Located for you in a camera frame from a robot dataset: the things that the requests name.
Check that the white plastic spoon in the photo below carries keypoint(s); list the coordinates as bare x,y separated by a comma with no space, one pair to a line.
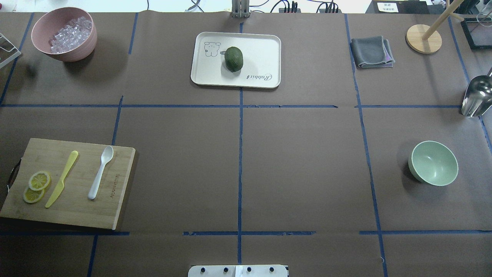
106,156

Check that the green bowl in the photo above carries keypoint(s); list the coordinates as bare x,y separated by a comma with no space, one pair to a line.
431,162

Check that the pink bowl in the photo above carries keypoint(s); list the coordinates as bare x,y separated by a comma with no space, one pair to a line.
50,23

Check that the green avocado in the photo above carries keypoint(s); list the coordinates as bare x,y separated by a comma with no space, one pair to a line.
234,59

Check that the white rabbit tray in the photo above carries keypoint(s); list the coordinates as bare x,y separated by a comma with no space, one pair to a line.
262,60

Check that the grey folded cloth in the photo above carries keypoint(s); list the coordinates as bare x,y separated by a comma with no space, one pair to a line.
372,52

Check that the bamboo cutting board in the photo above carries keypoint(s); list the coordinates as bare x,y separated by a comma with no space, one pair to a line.
72,207

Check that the yellow plastic knife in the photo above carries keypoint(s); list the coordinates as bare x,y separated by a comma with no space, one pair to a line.
60,184

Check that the clear ice cubes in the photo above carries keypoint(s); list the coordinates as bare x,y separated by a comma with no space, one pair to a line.
73,34

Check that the lower lemon slice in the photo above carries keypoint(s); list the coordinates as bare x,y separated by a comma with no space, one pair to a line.
32,196

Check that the metal scoop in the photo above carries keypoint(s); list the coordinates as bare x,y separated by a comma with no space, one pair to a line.
478,96

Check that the aluminium frame post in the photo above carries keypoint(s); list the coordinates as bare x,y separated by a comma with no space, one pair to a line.
240,9

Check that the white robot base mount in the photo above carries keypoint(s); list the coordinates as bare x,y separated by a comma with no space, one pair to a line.
262,270

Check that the black frame tray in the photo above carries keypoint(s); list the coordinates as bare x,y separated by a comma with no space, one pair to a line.
478,33

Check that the white wire cup rack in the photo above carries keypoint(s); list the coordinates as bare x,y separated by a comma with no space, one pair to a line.
8,51

